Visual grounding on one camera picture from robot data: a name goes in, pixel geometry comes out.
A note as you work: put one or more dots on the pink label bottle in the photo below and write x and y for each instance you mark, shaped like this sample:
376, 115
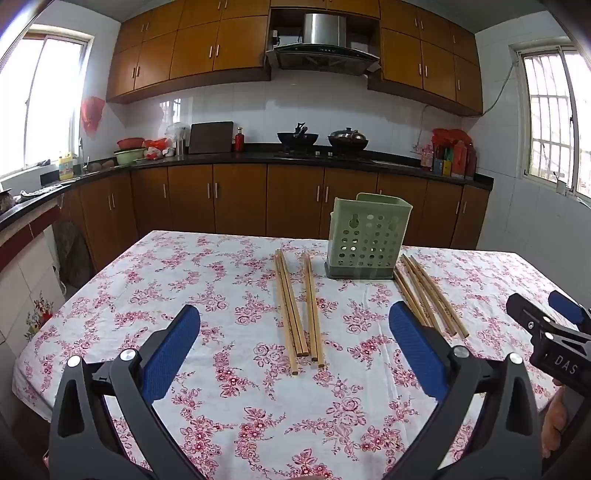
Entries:
427, 158

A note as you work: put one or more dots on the wooden chopstick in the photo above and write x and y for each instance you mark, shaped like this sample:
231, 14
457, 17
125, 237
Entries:
293, 314
410, 300
434, 300
310, 314
315, 314
442, 300
427, 300
298, 314
286, 314
420, 300

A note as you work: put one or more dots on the brown cutting board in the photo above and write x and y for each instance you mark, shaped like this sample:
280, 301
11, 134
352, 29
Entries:
211, 137

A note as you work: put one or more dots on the red basin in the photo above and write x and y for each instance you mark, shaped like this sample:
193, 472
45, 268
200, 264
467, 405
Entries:
131, 142

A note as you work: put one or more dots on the person's right hand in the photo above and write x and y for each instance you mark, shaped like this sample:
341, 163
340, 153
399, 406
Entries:
554, 424

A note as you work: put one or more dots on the orange red bottle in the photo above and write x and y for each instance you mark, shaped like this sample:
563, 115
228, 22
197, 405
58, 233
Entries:
459, 159

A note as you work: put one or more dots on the yellow detergent bottle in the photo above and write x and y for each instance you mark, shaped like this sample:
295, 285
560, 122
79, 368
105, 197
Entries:
66, 168

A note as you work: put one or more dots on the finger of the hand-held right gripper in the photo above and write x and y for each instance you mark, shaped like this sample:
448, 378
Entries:
570, 307
526, 309

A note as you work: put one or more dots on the yellow carton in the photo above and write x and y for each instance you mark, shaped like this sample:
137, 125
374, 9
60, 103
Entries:
447, 167

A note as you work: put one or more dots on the red and white plastic bag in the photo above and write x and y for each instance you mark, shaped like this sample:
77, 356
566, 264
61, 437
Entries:
157, 146

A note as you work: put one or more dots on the green perforated utensil holder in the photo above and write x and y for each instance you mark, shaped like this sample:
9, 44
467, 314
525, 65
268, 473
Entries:
364, 240

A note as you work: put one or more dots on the dark hanging cloth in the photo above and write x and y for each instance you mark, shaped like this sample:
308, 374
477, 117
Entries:
74, 254

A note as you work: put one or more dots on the pot with steel lid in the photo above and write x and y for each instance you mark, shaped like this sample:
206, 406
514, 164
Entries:
348, 140

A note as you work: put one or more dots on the red bag behind bottles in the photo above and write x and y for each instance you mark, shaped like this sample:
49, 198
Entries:
450, 136

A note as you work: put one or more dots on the floral tablecloth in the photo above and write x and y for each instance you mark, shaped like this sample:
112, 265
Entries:
231, 300

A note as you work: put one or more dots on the wooden base cabinets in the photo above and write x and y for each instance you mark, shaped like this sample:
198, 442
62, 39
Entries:
240, 198

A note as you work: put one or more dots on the steel faucet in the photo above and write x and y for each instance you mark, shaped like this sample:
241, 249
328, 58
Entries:
81, 157

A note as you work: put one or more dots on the steel range hood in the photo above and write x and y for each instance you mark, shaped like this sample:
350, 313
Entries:
323, 46

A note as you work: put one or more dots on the dark red bottle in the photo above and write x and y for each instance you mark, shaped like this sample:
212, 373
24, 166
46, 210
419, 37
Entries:
471, 161

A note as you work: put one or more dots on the green basin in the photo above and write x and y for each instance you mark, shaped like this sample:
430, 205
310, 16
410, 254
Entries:
129, 157

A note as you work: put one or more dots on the steel container with clear bag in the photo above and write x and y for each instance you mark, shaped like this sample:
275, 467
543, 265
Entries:
179, 141

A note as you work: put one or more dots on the black kitchen countertop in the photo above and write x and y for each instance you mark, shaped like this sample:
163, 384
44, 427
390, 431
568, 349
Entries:
207, 158

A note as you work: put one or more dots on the black wok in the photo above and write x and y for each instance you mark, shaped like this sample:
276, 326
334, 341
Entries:
298, 137

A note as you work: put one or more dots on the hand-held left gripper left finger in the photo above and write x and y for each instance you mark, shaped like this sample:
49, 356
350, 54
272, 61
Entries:
173, 350

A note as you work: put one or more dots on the sliding window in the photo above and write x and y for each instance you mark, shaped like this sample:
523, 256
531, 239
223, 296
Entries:
41, 101

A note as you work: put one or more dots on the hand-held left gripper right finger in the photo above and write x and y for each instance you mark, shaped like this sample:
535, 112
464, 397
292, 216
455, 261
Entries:
415, 350

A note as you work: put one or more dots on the wooden wall cabinet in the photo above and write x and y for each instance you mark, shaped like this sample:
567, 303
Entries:
429, 55
184, 50

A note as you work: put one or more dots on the barred window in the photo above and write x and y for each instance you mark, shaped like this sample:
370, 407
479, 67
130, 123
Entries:
554, 120

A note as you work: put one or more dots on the hanging red plastic bag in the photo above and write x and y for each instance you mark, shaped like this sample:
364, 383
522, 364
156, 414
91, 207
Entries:
92, 115

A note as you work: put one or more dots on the gas stove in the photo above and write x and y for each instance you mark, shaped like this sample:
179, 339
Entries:
323, 153

